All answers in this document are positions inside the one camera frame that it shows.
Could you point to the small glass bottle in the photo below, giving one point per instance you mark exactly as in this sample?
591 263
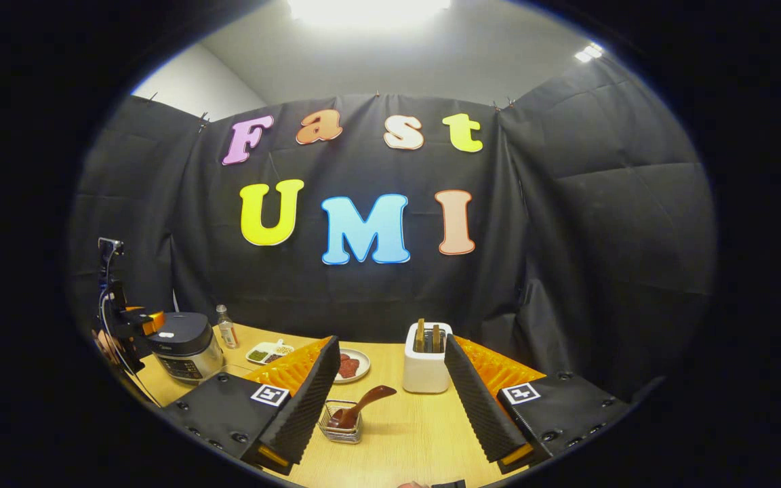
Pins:
228 329

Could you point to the red meat piece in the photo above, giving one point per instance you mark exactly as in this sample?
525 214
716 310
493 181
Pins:
352 370
345 358

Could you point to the black backdrop cloth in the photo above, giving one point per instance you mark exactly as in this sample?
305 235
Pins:
567 237

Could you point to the large ceiling light panel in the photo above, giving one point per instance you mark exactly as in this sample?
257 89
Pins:
370 10

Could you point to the dark wooden spoon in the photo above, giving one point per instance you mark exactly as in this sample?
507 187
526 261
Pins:
363 403

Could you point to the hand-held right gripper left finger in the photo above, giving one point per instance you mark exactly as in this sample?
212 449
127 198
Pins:
306 407

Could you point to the small white plate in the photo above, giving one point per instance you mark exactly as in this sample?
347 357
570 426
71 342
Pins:
365 362

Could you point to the white utensil holder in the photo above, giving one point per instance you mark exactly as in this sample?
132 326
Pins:
424 373

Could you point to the white divided grain tray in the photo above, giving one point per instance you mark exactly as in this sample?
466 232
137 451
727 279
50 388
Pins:
265 348

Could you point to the black rice cooker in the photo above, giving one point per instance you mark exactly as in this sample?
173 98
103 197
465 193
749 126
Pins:
184 339

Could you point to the small ceiling light panel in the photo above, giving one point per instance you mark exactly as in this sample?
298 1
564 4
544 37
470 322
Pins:
588 53

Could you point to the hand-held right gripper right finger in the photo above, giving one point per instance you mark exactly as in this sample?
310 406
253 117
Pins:
478 407

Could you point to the green beans heap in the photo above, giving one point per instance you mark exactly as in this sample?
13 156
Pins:
257 355

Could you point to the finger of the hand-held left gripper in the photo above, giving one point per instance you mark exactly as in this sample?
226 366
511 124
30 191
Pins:
153 322

